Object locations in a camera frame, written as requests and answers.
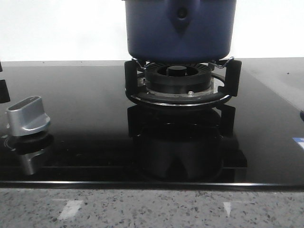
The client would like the light blue bowl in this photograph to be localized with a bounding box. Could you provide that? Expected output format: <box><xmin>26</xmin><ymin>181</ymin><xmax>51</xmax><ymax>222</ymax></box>
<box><xmin>300</xmin><ymin>110</ymin><xmax>304</xmax><ymax>121</ymax></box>

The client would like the dark blue cooking pot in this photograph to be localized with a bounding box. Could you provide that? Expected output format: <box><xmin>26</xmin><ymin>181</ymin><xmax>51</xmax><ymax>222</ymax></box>
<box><xmin>124</xmin><ymin>0</ymin><xmax>236</xmax><ymax>63</ymax></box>

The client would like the black metal pot support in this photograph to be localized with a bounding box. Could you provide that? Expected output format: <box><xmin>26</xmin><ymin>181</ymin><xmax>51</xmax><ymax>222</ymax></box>
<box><xmin>124</xmin><ymin>57</ymin><xmax>242</xmax><ymax>108</ymax></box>

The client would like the black left pot support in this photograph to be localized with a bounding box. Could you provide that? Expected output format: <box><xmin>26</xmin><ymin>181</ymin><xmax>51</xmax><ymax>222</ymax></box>
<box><xmin>0</xmin><ymin>61</ymin><xmax>11</xmax><ymax>104</ymax></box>

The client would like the black gas burner head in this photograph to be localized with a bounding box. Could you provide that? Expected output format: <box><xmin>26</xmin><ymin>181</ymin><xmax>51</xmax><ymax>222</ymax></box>
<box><xmin>144</xmin><ymin>63</ymin><xmax>211</xmax><ymax>94</ymax></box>

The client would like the black glass stove top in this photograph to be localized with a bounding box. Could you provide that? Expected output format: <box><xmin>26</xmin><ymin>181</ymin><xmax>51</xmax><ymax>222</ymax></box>
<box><xmin>0</xmin><ymin>58</ymin><xmax>304</xmax><ymax>190</ymax></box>

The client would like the silver stove control knob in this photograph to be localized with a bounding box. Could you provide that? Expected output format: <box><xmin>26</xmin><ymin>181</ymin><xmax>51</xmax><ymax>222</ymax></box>
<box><xmin>6</xmin><ymin>96</ymin><xmax>50</xmax><ymax>137</ymax></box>

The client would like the blue white sticker label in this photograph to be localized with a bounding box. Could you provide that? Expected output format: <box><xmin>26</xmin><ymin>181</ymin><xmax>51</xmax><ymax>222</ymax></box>
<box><xmin>293</xmin><ymin>137</ymin><xmax>304</xmax><ymax>150</ymax></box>

